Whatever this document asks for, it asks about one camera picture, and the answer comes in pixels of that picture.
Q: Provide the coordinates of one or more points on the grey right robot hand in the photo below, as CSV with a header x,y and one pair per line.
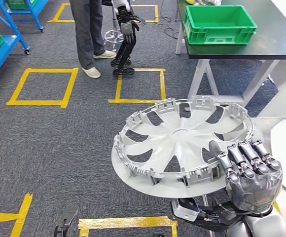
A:
x,y
253,189

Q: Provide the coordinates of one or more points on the grey plastic wheel cover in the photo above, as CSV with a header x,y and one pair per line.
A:
x,y
182,137

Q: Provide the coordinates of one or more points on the blue metal shelf rack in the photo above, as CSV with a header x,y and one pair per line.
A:
x,y
0,55
34,6

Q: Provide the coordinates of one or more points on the black table white legs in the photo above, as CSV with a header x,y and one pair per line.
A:
x,y
268,42

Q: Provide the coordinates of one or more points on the green plastic bin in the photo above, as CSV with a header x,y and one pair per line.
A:
x,y
197,36

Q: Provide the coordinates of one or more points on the yellow floor tape square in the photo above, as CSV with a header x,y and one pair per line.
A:
x,y
22,209
156,13
133,100

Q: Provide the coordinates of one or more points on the black humanoid robot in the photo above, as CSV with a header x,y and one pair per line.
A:
x,y
127,32

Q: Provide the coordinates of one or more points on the chrome stool base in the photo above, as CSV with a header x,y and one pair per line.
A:
x,y
112,36

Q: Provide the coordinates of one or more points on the person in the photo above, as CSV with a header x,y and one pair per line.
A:
x,y
86,32

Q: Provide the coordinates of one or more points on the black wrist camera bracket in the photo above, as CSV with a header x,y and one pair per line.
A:
x,y
214,219

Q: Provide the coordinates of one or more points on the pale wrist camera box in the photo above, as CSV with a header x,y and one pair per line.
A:
x,y
182,214

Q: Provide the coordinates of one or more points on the black left wrist bracket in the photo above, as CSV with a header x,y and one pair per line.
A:
x,y
66,219

